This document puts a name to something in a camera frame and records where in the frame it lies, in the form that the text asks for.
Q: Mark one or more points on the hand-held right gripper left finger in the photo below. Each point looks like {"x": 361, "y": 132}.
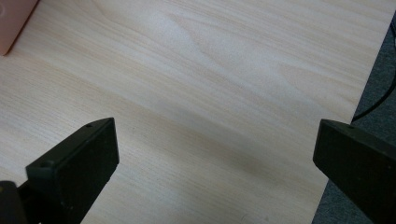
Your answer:
{"x": 74, "y": 168}

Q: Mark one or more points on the pink box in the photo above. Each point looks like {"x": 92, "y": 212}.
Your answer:
{"x": 14, "y": 21}

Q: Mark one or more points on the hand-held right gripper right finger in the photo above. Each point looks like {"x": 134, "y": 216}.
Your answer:
{"x": 358, "y": 165}

